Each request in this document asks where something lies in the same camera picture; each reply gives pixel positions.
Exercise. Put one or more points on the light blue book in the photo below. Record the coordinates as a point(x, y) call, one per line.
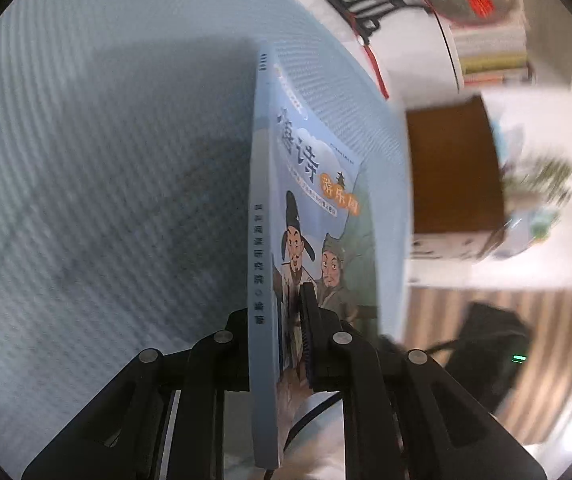
point(316, 200)

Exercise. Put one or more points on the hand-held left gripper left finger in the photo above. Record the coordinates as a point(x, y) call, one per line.
point(238, 355)

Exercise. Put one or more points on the brown striped rug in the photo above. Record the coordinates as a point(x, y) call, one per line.
point(431, 320)

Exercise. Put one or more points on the light blue textured mat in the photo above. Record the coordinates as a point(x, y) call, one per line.
point(91, 160)

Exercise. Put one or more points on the white appliance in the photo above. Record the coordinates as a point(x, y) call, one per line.
point(526, 240)

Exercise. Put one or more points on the potted green plant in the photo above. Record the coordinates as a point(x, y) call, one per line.
point(541, 175)

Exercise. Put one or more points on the row of shelf books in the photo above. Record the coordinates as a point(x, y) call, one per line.
point(491, 55)

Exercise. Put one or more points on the brown wooden cabinet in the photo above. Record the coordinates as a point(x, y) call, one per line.
point(451, 170)

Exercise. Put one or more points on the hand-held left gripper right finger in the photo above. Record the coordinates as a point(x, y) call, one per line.
point(308, 340)

